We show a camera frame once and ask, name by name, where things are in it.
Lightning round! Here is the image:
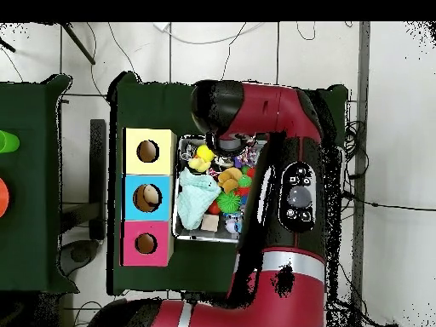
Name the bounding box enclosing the dark green table cloth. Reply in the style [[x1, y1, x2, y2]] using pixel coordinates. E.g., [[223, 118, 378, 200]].
[[107, 71, 350, 301], [0, 73, 72, 294]]

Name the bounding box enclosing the green cup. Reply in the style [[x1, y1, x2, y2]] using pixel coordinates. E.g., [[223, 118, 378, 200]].
[[0, 129, 21, 154]]

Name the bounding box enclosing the yellow rubber duck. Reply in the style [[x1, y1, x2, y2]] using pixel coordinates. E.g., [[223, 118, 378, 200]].
[[187, 156, 214, 175]]

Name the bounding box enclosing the mint green cloth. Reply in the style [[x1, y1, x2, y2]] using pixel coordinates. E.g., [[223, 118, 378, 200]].
[[175, 167, 222, 232]]

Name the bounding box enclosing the brown plush toy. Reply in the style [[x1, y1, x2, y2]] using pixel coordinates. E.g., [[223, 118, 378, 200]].
[[217, 166, 245, 193]]

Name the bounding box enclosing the wooden box with three holes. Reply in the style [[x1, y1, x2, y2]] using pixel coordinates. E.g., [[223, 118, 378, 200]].
[[121, 127, 178, 267]]

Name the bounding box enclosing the clear mesh bin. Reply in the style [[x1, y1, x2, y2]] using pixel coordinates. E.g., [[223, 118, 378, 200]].
[[172, 134, 273, 244]]

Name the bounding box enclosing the black tripod leg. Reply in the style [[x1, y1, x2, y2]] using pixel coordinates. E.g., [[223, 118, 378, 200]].
[[57, 21, 96, 66]]

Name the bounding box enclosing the orange round object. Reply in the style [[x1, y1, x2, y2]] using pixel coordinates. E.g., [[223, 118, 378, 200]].
[[0, 176, 11, 219]]

